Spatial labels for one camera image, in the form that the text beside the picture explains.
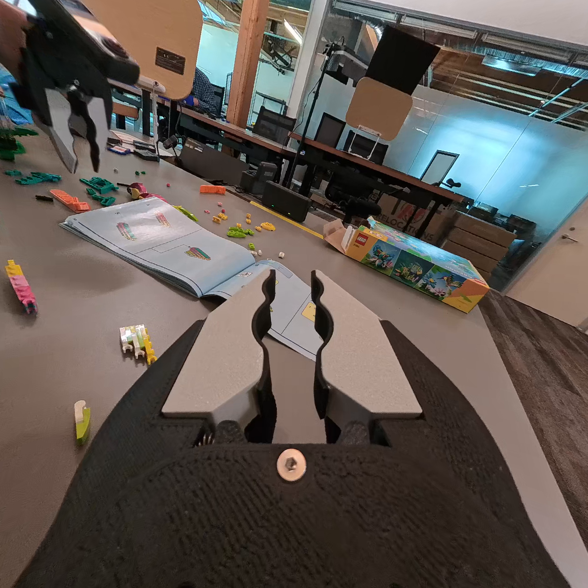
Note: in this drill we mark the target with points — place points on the black webcam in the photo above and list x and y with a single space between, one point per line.
172 141

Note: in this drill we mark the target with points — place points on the framed whiteboard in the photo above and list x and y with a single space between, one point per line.
438 167

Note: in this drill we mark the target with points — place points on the stack of brown cardboard boxes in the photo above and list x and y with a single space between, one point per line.
482 239

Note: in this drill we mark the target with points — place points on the pink yellow brick assembly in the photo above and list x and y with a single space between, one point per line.
20 287

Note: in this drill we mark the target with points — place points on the white lime brick piece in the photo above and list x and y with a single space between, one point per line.
82 425

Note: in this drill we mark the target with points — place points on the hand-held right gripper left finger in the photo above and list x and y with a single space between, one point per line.
220 367

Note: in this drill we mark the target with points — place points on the small orange brick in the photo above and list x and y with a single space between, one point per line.
212 189

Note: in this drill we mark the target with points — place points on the light blue instruction booklet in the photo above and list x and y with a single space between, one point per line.
151 239

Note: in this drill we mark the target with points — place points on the black light stand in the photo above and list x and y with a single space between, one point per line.
312 115

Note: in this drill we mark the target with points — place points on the scattered small yellow lime bricks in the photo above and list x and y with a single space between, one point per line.
241 229

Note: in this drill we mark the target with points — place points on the black computer monitor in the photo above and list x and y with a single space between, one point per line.
367 149
274 123
330 130

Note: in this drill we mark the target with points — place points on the white green yellow brick assembly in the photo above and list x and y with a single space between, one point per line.
138 342

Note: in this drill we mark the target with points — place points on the pale door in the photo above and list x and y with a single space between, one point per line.
551 262

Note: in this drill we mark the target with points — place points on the colourful cardboard toy box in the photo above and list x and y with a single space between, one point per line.
413 268

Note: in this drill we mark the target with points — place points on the black office chair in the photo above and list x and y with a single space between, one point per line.
351 195

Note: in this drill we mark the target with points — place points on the person's left hand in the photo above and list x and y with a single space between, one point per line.
11 36

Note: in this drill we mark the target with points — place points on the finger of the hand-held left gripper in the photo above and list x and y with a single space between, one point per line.
59 124
99 117

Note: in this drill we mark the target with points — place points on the black square panel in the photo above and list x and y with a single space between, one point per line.
399 59

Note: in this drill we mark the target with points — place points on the yellow tape strip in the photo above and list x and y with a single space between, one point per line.
287 219

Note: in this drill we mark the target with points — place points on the black rounded power box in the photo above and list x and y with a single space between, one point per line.
285 200

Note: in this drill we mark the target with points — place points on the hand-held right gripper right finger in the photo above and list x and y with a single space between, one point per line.
363 367

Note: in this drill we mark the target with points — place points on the green brick plant assembly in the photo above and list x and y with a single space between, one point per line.
11 144

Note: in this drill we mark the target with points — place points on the lime curved brick piece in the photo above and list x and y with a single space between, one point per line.
186 212

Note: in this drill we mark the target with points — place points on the wooden pillar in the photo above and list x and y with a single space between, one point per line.
248 59

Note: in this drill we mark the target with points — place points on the long wooden desk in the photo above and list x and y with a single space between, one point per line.
367 167

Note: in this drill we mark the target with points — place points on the orange brick separator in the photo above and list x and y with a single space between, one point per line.
69 200

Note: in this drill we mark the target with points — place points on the black laptop case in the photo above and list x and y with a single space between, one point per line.
206 160

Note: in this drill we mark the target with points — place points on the dark red pink brick bird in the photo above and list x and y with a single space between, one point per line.
137 189

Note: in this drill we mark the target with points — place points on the black charger box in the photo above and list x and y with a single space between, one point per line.
259 177

